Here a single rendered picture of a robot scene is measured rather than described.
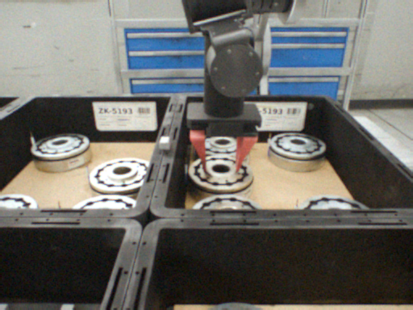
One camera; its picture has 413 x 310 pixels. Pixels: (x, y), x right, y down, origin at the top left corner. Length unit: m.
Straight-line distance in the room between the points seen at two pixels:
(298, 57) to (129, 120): 1.93
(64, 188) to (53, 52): 2.91
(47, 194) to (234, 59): 0.37
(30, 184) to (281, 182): 0.42
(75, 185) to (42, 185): 0.06
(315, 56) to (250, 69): 2.19
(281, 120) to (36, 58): 3.03
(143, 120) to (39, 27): 2.82
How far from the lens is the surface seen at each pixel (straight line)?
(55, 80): 3.52
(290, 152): 0.61
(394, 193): 0.46
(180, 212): 0.32
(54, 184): 0.61
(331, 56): 2.59
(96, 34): 3.31
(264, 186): 0.55
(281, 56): 2.47
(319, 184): 0.58
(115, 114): 0.70
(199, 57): 2.38
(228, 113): 0.45
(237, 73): 0.36
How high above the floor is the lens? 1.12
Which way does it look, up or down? 28 degrees down
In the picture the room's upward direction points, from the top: straight up
